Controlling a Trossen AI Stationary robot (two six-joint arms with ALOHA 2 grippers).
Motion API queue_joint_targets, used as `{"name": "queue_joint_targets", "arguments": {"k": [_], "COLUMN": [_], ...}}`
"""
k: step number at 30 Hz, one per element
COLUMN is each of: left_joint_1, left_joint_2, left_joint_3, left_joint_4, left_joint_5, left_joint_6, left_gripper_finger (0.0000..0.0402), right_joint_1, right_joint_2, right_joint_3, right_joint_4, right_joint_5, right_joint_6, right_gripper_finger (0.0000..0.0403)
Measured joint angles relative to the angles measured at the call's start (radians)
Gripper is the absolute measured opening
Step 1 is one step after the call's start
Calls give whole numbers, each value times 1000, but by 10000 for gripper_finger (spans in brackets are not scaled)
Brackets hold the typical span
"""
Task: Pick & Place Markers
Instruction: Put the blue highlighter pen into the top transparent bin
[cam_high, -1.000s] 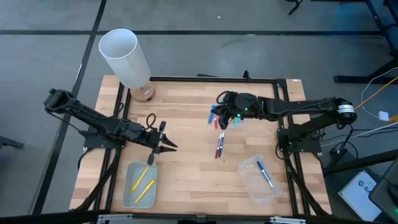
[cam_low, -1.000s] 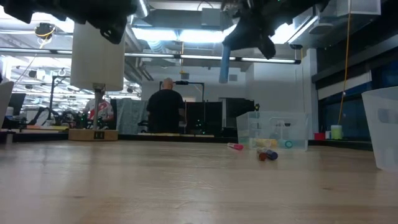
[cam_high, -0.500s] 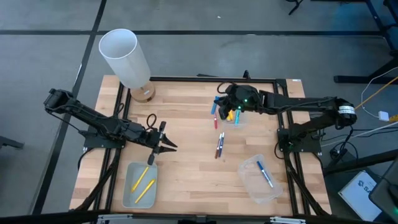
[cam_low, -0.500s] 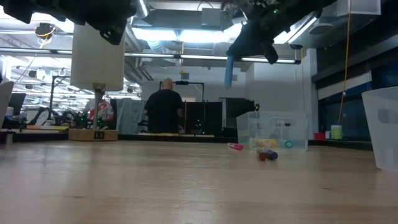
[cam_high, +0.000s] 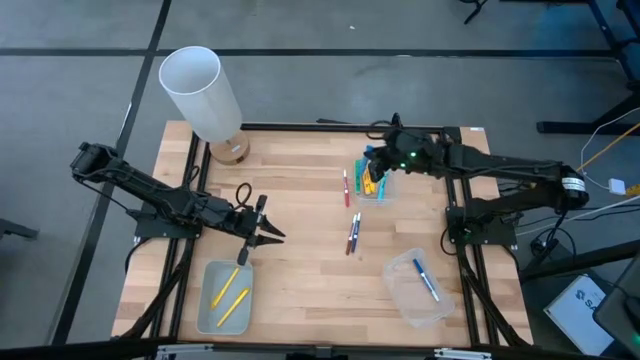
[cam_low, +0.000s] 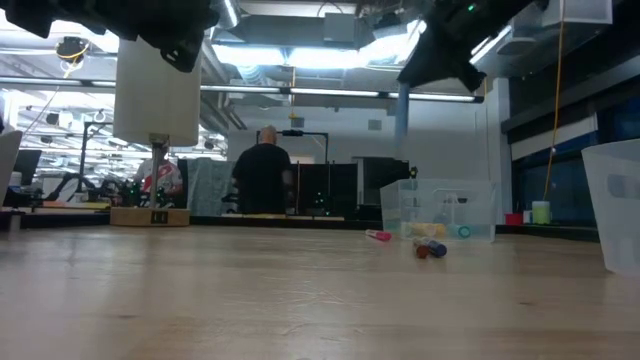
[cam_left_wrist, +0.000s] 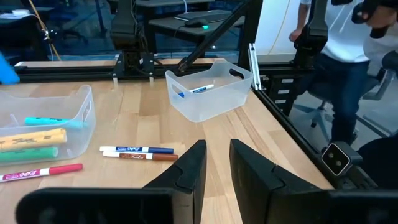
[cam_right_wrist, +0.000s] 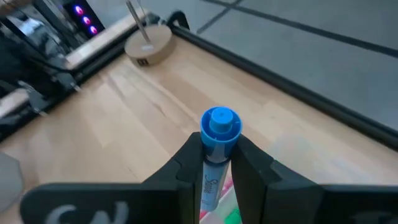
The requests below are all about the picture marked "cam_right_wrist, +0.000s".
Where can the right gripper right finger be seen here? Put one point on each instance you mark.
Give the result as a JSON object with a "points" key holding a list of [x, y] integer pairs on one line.
{"points": [[280, 199]]}

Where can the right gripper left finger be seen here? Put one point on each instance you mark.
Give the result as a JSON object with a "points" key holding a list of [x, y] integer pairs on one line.
{"points": [[155, 199]]}

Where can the green marker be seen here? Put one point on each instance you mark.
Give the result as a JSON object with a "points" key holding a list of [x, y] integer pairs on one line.
{"points": [[233, 218]]}

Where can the light blue marker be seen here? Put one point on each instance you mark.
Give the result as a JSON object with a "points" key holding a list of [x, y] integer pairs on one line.
{"points": [[220, 137]]}

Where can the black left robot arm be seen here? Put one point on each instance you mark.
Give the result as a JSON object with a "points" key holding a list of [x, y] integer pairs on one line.
{"points": [[31, 56]]}

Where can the black computer purple lights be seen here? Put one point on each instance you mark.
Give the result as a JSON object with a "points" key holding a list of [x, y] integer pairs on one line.
{"points": [[84, 15]]}

